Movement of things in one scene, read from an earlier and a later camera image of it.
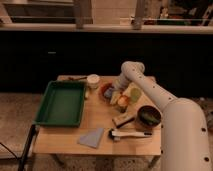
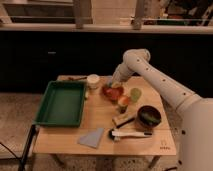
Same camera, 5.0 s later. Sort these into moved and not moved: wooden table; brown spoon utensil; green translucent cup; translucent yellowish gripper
Moved: translucent yellowish gripper
Not moved: green translucent cup; wooden table; brown spoon utensil
